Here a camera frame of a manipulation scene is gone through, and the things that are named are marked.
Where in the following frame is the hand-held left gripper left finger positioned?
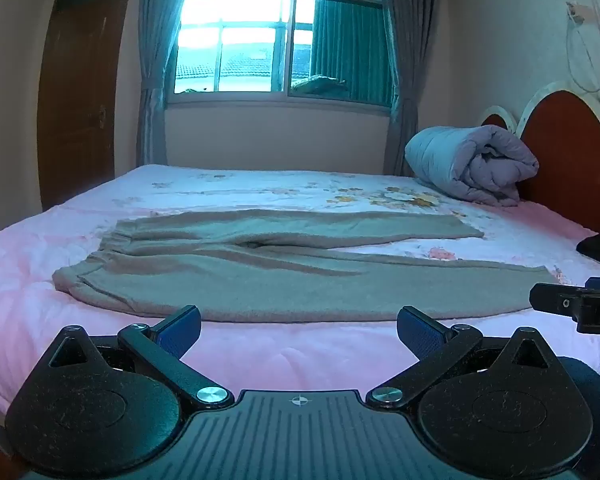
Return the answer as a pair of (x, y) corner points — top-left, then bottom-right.
(47, 304), (236, 408)

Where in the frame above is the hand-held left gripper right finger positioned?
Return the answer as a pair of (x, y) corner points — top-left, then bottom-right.
(366, 305), (561, 408)

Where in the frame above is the person's dark clothing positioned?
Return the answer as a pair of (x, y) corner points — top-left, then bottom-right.
(555, 356), (600, 480)

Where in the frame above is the brown headboard with white trim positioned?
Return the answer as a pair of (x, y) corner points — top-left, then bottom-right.
(479, 80), (600, 243)

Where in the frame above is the rolled grey quilt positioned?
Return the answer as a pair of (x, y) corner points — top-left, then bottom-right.
(404, 125), (540, 208)

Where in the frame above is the bed with pink floral sheet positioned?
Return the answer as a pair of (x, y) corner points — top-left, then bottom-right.
(0, 163), (600, 413)

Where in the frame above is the brown wooden door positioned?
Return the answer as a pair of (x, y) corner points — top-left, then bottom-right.
(36, 0), (141, 212)

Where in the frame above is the grey curtain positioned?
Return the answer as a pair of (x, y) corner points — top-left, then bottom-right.
(136, 0), (201, 167)
(380, 0), (443, 177)

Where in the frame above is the white wall socket with charger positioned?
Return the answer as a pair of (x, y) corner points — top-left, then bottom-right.
(566, 1), (595, 24)

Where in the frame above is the window with white frame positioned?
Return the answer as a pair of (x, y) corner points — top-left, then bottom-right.
(164, 0), (398, 110)

